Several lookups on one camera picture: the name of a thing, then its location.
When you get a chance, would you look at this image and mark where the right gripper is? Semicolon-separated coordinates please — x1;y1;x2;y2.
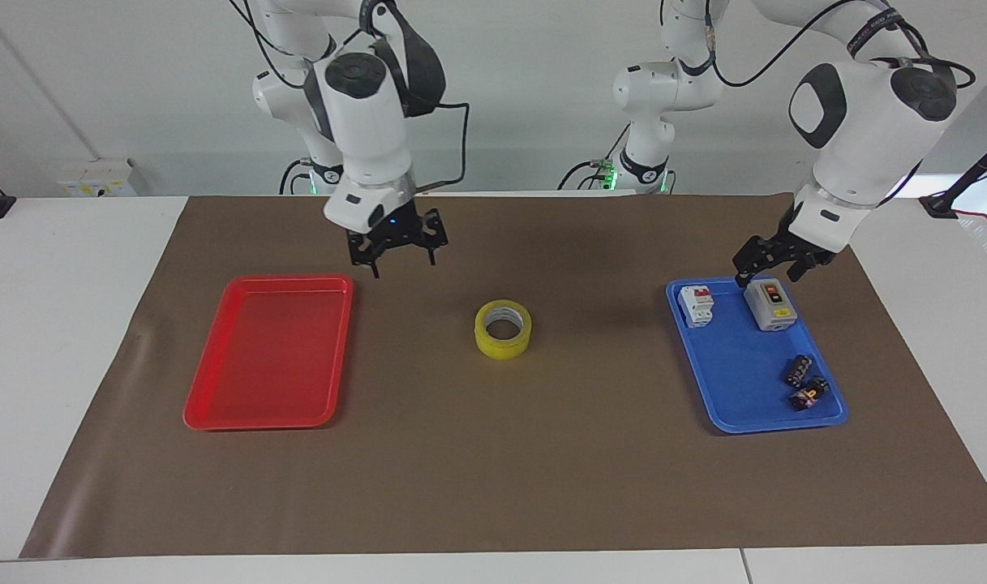
347;198;448;280

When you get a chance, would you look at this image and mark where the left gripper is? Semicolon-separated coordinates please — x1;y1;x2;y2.
732;203;838;288

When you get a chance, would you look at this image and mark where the yellow tape roll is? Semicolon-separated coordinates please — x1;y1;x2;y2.
474;298;533;361

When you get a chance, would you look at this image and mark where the blue plastic tray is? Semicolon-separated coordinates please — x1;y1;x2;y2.
665;276;849;435

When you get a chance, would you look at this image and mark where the red plastic tray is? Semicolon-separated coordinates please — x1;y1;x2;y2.
182;274;354;432

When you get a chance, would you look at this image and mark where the grey push-button switch box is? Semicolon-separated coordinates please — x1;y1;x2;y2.
743;278;797;333

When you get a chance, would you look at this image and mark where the white circuit breaker red switch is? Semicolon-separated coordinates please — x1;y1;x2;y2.
677;285;716;329

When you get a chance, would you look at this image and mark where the black cable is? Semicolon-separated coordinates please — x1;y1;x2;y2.
416;101;470;194
557;123;630;192
708;0;869;89
890;16;977;90
278;157;312;196

